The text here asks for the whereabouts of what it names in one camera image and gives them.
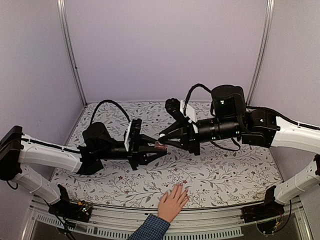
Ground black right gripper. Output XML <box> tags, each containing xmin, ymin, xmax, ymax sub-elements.
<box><xmin>157</xmin><ymin>118</ymin><xmax>241</xmax><ymax>158</ymax></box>

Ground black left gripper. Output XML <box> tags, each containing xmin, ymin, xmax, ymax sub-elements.
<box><xmin>97</xmin><ymin>133</ymin><xmax>168</xmax><ymax>170</ymax></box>

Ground pink nail polish bottle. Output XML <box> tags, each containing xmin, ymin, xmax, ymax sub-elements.
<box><xmin>154</xmin><ymin>141</ymin><xmax>167</xmax><ymax>151</ymax></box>

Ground blue checked sleeve forearm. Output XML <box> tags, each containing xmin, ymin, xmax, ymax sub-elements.
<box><xmin>128</xmin><ymin>214</ymin><xmax>171</xmax><ymax>240</ymax></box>

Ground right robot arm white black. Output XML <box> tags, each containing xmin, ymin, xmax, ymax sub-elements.
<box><xmin>158</xmin><ymin>84</ymin><xmax>320</xmax><ymax>218</ymax></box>

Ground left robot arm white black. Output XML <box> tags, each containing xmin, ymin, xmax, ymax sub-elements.
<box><xmin>0</xmin><ymin>120</ymin><xmax>167</xmax><ymax>217</ymax></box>

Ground person's bare hand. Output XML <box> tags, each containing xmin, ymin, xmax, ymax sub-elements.
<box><xmin>157</xmin><ymin>183</ymin><xmax>189</xmax><ymax>223</ymax></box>

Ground floral patterned table mat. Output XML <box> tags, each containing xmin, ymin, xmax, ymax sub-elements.
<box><xmin>51</xmin><ymin>102</ymin><xmax>282</xmax><ymax>209</ymax></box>

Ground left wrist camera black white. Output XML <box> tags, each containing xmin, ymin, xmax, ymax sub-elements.
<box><xmin>124</xmin><ymin>118</ymin><xmax>142</xmax><ymax>152</ymax></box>

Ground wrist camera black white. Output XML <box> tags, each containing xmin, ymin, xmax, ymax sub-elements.
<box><xmin>165</xmin><ymin>98</ymin><xmax>199</xmax><ymax>134</ymax></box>
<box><xmin>124</xmin><ymin>118</ymin><xmax>142</xmax><ymax>152</ymax></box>

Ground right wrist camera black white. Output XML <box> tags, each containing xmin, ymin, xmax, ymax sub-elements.
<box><xmin>165</xmin><ymin>98</ymin><xmax>199</xmax><ymax>134</ymax></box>

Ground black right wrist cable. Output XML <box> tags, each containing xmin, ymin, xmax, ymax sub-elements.
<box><xmin>184</xmin><ymin>83</ymin><xmax>213</xmax><ymax>113</ymax></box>

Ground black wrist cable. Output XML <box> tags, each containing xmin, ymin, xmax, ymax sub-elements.
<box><xmin>184</xmin><ymin>83</ymin><xmax>213</xmax><ymax>113</ymax></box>
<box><xmin>90</xmin><ymin>99</ymin><xmax>131</xmax><ymax>126</ymax></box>

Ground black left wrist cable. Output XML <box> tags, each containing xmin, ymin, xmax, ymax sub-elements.
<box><xmin>90</xmin><ymin>99</ymin><xmax>131</xmax><ymax>126</ymax></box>

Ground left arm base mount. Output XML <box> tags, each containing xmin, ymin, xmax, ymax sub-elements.
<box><xmin>48</xmin><ymin>184</ymin><xmax>93</xmax><ymax>223</ymax></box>

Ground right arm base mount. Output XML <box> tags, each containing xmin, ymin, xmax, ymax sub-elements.
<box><xmin>240</xmin><ymin>186</ymin><xmax>285</xmax><ymax>235</ymax></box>

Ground front aluminium rail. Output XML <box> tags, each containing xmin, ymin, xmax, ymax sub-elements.
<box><xmin>23</xmin><ymin>199</ymin><xmax>315</xmax><ymax>240</ymax></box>

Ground right aluminium frame post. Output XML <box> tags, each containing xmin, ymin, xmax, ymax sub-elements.
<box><xmin>246</xmin><ymin>0</ymin><xmax>275</xmax><ymax>105</ymax></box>

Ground aluminium frame post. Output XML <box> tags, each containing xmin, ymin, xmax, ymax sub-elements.
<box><xmin>56</xmin><ymin>0</ymin><xmax>88</xmax><ymax>107</ymax></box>
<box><xmin>246</xmin><ymin>0</ymin><xmax>275</xmax><ymax>105</ymax></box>

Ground left aluminium frame post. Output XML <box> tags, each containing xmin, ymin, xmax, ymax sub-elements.
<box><xmin>56</xmin><ymin>0</ymin><xmax>88</xmax><ymax>107</ymax></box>

